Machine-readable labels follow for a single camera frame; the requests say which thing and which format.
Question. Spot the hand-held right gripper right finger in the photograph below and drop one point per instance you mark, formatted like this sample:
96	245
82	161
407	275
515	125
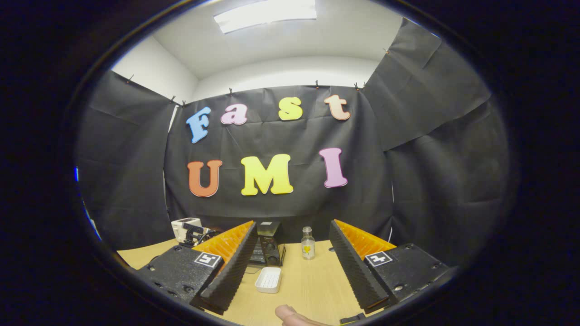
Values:
355	271

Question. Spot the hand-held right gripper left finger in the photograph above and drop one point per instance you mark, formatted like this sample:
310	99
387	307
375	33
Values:
231	271

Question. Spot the black electric oven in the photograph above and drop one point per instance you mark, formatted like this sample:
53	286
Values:
271	246

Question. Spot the white toaster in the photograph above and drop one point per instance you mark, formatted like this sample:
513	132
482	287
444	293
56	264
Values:
181	225

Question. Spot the white slotted dish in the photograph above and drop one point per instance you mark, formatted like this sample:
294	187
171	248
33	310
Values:
268	280

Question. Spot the clear glass bottle yellow label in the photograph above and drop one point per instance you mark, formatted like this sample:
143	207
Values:
308	246

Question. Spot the ceiling light panel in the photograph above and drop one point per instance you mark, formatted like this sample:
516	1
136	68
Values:
265	16

